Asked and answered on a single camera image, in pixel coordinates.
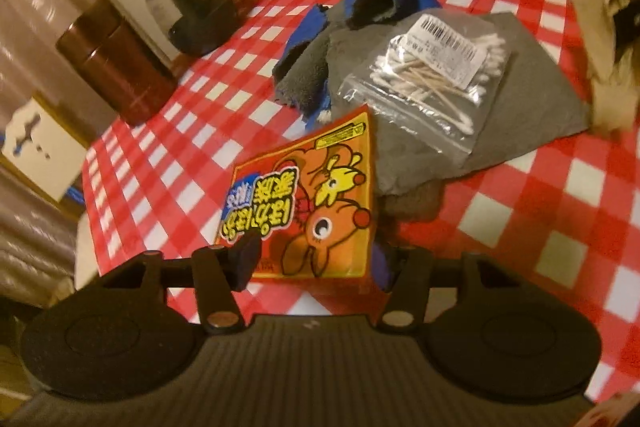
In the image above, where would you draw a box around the brown metal canister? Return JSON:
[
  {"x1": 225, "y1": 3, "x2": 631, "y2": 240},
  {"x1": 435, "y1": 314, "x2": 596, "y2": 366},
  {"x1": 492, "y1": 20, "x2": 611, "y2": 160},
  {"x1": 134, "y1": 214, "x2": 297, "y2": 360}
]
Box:
[{"x1": 56, "y1": 0, "x2": 177, "y2": 126}]

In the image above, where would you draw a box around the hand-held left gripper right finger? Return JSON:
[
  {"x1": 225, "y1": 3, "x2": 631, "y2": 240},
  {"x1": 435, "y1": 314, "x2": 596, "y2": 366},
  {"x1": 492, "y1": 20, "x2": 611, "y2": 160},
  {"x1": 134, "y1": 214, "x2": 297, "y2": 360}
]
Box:
[{"x1": 372, "y1": 244, "x2": 531, "y2": 333}]

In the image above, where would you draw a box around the orange cartoon packet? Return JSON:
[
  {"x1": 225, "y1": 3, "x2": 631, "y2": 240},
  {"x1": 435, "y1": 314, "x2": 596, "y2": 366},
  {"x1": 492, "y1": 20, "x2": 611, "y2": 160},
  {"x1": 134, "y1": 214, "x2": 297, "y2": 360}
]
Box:
[{"x1": 214, "y1": 104, "x2": 375, "y2": 308}]

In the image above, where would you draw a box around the red white checked tablecloth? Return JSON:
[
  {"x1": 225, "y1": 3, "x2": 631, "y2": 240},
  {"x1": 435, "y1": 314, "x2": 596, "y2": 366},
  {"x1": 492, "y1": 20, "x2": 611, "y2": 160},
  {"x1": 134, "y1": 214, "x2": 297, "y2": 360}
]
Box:
[{"x1": 75, "y1": 0, "x2": 640, "y2": 408}]

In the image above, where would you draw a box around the beige stocking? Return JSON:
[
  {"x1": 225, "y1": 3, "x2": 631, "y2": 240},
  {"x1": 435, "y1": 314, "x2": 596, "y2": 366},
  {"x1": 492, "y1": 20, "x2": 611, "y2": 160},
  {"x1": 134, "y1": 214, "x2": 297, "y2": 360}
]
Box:
[{"x1": 570, "y1": 0, "x2": 640, "y2": 135}]

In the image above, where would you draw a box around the brown striped sock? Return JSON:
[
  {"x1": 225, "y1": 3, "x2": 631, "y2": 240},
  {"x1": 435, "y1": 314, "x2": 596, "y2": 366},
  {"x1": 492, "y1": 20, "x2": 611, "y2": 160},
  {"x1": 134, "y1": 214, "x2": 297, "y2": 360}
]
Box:
[{"x1": 385, "y1": 184, "x2": 446, "y2": 220}]

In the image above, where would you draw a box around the glass jar black base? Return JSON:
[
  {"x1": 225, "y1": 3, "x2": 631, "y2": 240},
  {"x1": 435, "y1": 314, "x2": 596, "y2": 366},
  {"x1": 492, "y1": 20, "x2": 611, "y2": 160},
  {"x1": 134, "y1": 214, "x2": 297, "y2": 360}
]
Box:
[{"x1": 141, "y1": 0, "x2": 241, "y2": 56}]

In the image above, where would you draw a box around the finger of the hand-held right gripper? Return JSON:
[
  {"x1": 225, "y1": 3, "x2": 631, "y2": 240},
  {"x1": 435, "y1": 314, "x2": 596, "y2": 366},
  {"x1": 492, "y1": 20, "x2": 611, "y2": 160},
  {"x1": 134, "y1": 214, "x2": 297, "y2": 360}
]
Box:
[{"x1": 612, "y1": 4, "x2": 640, "y2": 58}]

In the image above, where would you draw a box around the bag of cotton swabs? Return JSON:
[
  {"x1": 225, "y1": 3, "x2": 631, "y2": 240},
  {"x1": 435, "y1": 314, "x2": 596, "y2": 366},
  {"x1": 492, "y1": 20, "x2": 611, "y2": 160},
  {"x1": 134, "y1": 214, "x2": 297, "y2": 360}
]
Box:
[{"x1": 337, "y1": 13, "x2": 513, "y2": 155}]

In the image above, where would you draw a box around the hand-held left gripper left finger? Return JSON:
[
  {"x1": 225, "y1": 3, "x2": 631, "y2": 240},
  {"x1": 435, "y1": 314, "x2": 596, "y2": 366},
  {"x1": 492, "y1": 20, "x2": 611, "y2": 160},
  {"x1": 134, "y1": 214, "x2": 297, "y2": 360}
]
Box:
[{"x1": 97, "y1": 234, "x2": 262, "y2": 333}]

